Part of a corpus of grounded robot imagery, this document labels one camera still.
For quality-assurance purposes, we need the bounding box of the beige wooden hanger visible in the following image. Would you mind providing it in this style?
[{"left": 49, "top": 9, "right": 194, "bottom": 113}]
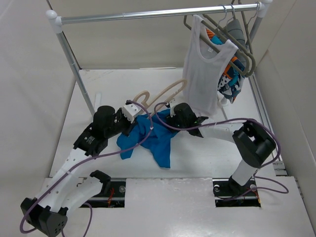
[{"left": 133, "top": 79, "right": 188, "bottom": 109}]

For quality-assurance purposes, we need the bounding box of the blue t shirt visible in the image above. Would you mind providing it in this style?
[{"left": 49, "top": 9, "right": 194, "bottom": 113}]
[{"left": 117, "top": 109, "right": 177, "bottom": 168}]

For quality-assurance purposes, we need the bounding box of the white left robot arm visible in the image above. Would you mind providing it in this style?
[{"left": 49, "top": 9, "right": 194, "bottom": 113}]
[{"left": 20, "top": 101, "right": 145, "bottom": 237}]

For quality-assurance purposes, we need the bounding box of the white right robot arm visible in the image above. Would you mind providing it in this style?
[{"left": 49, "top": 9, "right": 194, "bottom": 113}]
[{"left": 165, "top": 101, "right": 277, "bottom": 196}]

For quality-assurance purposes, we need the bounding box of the grey hanger with patterned garment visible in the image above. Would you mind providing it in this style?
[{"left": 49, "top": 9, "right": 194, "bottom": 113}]
[{"left": 202, "top": 1, "right": 261, "bottom": 77}]

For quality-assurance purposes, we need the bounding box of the grey hanger with tank top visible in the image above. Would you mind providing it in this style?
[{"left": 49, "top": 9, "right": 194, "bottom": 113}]
[{"left": 183, "top": 14, "right": 255, "bottom": 77}]

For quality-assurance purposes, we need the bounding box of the grey rear hanger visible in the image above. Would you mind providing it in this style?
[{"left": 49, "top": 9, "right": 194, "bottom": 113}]
[{"left": 237, "top": 1, "right": 260, "bottom": 55}]

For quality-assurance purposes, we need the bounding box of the white tank top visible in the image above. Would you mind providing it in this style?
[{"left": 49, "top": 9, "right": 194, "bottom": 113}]
[{"left": 182, "top": 15, "right": 237, "bottom": 116}]

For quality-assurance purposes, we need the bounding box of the colourful patterned garment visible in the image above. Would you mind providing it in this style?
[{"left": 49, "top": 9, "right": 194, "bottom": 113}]
[{"left": 206, "top": 29, "right": 245, "bottom": 104}]

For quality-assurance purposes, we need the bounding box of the grey garment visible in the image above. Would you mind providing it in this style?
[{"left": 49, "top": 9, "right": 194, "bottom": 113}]
[{"left": 226, "top": 19, "right": 246, "bottom": 48}]

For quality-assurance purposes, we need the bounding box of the silver clothes rack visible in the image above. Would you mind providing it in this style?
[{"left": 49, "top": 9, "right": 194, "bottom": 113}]
[{"left": 45, "top": 0, "right": 272, "bottom": 115}]

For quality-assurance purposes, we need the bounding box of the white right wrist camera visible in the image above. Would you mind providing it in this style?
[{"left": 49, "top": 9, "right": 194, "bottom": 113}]
[{"left": 165, "top": 98, "right": 178, "bottom": 111}]

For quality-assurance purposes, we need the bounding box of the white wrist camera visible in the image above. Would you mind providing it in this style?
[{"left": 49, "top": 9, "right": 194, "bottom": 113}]
[
  {"left": 121, "top": 104, "right": 142, "bottom": 123},
  {"left": 165, "top": 98, "right": 178, "bottom": 111}
]

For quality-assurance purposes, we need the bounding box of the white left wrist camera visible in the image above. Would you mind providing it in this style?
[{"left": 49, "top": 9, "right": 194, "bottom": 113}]
[{"left": 121, "top": 104, "right": 142, "bottom": 123}]

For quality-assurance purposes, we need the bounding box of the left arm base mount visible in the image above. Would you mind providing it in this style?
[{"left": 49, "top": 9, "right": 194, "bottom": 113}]
[{"left": 86, "top": 179, "right": 126, "bottom": 208}]

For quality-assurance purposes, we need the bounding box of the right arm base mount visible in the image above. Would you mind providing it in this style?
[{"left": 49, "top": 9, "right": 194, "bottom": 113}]
[{"left": 212, "top": 178, "right": 261, "bottom": 207}]

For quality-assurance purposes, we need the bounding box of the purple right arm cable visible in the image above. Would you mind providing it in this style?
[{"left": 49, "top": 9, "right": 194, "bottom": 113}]
[{"left": 153, "top": 102, "right": 289, "bottom": 200}]

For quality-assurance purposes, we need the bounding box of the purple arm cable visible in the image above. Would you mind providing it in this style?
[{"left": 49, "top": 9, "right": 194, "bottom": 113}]
[
  {"left": 19, "top": 99, "right": 154, "bottom": 237},
  {"left": 153, "top": 102, "right": 289, "bottom": 200}
]

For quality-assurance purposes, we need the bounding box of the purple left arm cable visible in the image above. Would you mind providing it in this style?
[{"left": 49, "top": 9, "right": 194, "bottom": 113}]
[{"left": 19, "top": 99, "right": 154, "bottom": 237}]

